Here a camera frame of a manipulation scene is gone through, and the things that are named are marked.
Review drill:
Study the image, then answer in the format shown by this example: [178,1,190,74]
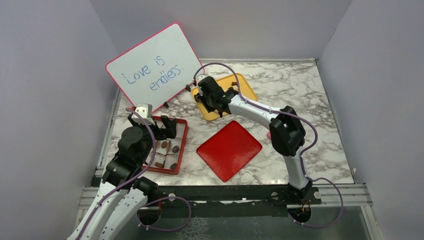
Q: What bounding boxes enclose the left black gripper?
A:
[129,113,177,164]

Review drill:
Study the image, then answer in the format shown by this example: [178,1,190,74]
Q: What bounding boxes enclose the brown almond chocolate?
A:
[161,141,168,149]

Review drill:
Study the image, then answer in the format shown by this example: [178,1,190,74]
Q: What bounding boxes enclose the dark round chocolate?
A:
[171,145,180,154]

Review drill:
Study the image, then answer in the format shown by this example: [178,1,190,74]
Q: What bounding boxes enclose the brown square chocolate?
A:
[154,162,165,169]

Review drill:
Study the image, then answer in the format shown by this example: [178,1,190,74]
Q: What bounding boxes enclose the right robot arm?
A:
[194,76,309,204]

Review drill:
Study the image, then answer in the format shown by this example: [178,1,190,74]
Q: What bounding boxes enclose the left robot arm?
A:
[69,112,177,240]

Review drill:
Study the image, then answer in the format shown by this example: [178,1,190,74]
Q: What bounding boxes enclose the red chocolate box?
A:
[143,118,189,175]

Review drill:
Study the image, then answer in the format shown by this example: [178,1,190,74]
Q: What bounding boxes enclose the yellow plastic tray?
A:
[191,73,258,121]

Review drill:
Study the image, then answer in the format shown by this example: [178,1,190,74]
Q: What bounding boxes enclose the red box lid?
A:
[196,120,263,183]

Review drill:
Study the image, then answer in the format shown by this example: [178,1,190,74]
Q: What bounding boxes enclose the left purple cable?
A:
[74,107,157,240]

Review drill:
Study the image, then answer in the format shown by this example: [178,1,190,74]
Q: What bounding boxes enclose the purple cable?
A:
[74,107,157,240]
[192,62,345,229]

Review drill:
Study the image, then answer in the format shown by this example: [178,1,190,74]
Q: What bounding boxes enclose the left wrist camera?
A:
[130,103,156,125]

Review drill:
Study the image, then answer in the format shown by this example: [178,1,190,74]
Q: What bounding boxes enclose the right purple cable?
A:
[192,62,345,229]

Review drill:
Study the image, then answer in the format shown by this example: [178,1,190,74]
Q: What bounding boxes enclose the white board with pink frame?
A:
[105,22,202,111]

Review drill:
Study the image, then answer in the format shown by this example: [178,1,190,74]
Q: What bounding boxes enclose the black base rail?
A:
[137,184,322,221]

